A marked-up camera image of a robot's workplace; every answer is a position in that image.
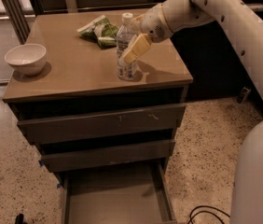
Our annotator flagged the middle grey drawer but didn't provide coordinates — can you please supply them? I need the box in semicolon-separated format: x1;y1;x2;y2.
42;139;175;173

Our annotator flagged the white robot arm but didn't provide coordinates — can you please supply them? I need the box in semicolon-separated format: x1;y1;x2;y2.
118;0;263;224

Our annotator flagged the small wall outlet device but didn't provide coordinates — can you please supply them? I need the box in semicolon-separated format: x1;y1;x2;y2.
237;87;251;104

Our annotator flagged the top grey drawer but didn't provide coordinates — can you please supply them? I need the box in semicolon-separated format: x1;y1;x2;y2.
18;104;185;145

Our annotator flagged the clear plastic water bottle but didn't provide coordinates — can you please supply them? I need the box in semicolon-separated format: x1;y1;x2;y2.
117;12;137;80

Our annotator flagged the open bottom grey drawer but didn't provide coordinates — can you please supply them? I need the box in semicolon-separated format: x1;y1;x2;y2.
62;161;177;224

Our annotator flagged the grey drawer cabinet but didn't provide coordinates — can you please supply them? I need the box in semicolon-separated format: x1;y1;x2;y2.
2;7;194;224

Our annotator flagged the green snack bag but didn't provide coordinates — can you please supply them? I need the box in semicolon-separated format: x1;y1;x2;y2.
76;15;119;49

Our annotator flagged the black cable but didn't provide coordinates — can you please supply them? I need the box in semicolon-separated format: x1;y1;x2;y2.
187;204;231;224

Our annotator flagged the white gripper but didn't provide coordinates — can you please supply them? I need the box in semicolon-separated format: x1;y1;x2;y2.
121;4;173;64

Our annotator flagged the black object on floor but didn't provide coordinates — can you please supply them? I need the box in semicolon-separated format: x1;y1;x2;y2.
15;214;24;224

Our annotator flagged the white ceramic bowl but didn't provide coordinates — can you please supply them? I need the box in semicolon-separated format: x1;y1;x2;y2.
5;44;47;76

